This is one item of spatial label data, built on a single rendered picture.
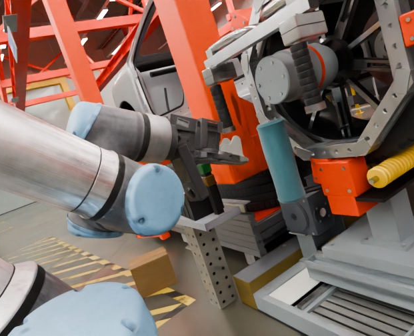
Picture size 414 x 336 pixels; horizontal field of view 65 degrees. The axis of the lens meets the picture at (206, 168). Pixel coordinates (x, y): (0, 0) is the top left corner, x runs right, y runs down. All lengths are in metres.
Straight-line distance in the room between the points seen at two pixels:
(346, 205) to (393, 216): 0.19
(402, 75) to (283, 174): 0.41
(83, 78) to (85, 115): 2.69
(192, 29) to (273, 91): 0.58
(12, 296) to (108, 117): 0.28
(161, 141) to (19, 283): 0.29
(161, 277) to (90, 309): 1.54
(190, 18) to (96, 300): 1.18
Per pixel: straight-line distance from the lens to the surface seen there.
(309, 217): 1.37
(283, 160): 1.02
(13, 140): 0.36
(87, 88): 3.21
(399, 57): 0.88
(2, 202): 13.57
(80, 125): 0.54
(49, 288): 0.52
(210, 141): 0.66
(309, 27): 0.77
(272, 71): 0.91
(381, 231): 1.27
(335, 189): 1.07
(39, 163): 0.37
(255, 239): 1.57
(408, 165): 1.08
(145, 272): 1.91
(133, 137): 0.56
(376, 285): 1.22
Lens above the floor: 0.80
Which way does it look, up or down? 8 degrees down
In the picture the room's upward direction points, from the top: 19 degrees counter-clockwise
